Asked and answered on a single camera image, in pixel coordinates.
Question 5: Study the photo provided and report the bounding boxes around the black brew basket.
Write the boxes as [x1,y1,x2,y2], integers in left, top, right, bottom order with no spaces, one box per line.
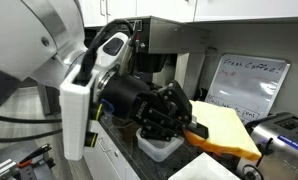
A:
[135,52,167,74]

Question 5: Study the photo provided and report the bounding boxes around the stainless steel toaster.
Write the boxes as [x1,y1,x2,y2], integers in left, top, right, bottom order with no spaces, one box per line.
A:
[237,112,298,180]

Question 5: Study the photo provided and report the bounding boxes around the grey metal bars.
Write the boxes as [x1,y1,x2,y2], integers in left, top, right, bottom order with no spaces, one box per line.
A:
[0,159,20,180]

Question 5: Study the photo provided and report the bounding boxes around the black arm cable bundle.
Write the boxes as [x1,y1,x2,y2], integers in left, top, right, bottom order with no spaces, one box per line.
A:
[80,18,135,84]

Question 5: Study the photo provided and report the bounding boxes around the brown plastic cup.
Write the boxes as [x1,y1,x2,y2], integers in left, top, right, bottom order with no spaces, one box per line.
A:
[110,114,139,141]

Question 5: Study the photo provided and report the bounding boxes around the dark tall cabinet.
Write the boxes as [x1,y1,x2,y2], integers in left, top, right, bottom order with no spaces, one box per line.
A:
[37,83,62,116]

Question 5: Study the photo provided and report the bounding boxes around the white upper cabinets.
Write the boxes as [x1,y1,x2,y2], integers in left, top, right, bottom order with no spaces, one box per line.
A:
[78,0,298,24]

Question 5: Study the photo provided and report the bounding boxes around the steel cabinet handle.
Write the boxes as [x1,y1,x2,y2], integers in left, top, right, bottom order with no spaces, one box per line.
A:
[97,138,112,154]

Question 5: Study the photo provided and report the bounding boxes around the white lower cabinets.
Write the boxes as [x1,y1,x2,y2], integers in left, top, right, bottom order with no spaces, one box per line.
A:
[83,119,142,180]

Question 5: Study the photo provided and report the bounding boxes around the white cabinets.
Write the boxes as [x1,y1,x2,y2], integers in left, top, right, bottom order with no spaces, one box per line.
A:
[78,0,298,24]
[83,119,142,180]

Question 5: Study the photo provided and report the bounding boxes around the bread slice orange crust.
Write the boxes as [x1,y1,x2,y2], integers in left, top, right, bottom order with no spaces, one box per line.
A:
[188,99,258,154]
[183,130,263,162]

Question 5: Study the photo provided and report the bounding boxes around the black and red hand tool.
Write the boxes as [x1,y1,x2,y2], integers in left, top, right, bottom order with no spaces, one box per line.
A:
[17,143,57,171]

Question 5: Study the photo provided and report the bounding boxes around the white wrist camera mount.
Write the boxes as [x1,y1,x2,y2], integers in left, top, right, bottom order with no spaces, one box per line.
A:
[59,64,100,162]

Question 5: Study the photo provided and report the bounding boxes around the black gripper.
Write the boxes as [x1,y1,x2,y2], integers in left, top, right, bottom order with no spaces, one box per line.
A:
[100,74,210,141]

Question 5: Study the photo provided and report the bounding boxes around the whiteboard with handwriting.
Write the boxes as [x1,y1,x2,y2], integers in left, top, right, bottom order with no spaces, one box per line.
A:
[204,53,292,125]

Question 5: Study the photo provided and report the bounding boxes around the clear plastic tupperware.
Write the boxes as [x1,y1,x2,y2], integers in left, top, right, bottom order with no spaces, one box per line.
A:
[135,128,185,163]

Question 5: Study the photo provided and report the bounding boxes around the dark work table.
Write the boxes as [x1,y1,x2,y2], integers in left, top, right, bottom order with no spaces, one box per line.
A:
[0,138,57,180]

